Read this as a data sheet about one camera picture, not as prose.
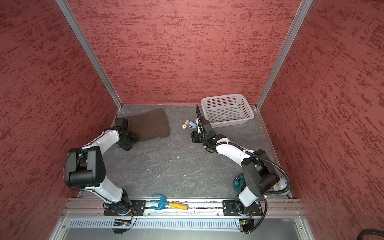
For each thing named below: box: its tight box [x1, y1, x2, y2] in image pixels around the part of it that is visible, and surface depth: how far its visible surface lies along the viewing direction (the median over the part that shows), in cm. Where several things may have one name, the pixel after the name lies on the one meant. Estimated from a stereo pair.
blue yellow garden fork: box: [147, 194, 189, 211], surface depth 76 cm
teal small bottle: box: [232, 172, 247, 193], surface depth 77 cm
